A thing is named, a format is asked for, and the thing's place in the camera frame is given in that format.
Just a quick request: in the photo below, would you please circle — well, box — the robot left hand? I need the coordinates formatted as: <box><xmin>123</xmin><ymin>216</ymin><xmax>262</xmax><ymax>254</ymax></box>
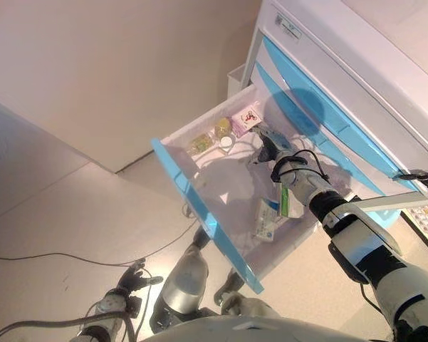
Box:
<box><xmin>117</xmin><ymin>259</ymin><xmax>164</xmax><ymax>296</ymax></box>

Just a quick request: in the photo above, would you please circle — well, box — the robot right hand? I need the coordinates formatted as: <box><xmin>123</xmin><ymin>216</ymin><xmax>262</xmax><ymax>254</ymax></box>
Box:
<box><xmin>247</xmin><ymin>125</ymin><xmax>295</xmax><ymax>167</ymax></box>

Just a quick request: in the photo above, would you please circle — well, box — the white drawer blue handle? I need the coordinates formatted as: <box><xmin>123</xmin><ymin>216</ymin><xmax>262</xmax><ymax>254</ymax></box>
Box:
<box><xmin>261</xmin><ymin>33</ymin><xmax>428</xmax><ymax>193</ymax></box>
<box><xmin>252</xmin><ymin>60</ymin><xmax>389</xmax><ymax>197</ymax></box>
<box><xmin>150</xmin><ymin>83</ymin><xmax>328</xmax><ymax>295</ymax></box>

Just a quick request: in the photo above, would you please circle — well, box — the green white medicine box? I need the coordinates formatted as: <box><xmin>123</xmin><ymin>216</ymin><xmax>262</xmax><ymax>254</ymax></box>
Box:
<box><xmin>278</xmin><ymin>183</ymin><xmax>306</xmax><ymax>219</ymax></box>

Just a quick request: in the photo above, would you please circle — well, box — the blue white medicine box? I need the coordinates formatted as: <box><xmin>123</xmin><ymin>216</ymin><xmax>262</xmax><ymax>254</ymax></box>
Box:
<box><xmin>252</xmin><ymin>197</ymin><xmax>282</xmax><ymax>243</ymax></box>

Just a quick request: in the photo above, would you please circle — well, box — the pink white box red print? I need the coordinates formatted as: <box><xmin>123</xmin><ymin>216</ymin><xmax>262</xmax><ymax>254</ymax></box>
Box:
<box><xmin>231</xmin><ymin>106</ymin><xmax>263</xmax><ymax>138</ymax></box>

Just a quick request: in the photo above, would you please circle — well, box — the silver robot left leg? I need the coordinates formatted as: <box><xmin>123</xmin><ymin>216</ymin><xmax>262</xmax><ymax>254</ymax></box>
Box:
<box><xmin>151</xmin><ymin>227</ymin><xmax>213</xmax><ymax>325</ymax></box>

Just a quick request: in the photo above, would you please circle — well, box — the grey robot torso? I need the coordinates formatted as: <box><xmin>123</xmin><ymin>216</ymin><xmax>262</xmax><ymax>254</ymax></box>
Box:
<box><xmin>138</xmin><ymin>313</ymin><xmax>396</xmax><ymax>342</ymax></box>

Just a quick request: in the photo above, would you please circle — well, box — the white medical cart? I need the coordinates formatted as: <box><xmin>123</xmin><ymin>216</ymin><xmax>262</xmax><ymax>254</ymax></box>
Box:
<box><xmin>240</xmin><ymin>0</ymin><xmax>428</xmax><ymax>214</ymax></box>

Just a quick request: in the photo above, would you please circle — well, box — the light blue bin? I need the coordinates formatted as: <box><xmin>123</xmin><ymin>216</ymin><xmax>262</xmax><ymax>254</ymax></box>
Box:
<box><xmin>362</xmin><ymin>208</ymin><xmax>403</xmax><ymax>231</ymax></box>

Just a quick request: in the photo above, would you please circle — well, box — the black cart lock key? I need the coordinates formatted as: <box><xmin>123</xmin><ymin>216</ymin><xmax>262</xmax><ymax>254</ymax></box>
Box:
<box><xmin>398</xmin><ymin>170</ymin><xmax>428</xmax><ymax>186</ymax></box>

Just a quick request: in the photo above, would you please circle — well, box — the white lattice basket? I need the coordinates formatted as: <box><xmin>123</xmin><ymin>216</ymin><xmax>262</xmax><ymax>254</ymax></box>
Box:
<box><xmin>407</xmin><ymin>202</ymin><xmax>428</xmax><ymax>236</ymax></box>

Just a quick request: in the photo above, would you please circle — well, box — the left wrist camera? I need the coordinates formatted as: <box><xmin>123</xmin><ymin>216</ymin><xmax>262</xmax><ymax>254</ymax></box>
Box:
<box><xmin>126</xmin><ymin>297</ymin><xmax>143</xmax><ymax>318</ymax></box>

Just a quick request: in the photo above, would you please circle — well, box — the thin dark floor cable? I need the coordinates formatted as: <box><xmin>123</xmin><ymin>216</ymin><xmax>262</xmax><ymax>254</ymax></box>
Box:
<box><xmin>0</xmin><ymin>217</ymin><xmax>204</xmax><ymax>268</ymax></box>

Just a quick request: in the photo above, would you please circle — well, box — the white cable loop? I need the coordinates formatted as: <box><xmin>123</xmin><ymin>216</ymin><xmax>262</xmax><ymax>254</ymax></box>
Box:
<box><xmin>180</xmin><ymin>202</ymin><xmax>197</xmax><ymax>220</ymax></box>

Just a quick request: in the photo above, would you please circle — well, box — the thick black cable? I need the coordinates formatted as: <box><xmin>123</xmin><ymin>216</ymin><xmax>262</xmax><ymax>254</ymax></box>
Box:
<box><xmin>0</xmin><ymin>309</ymin><xmax>129</xmax><ymax>342</ymax></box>

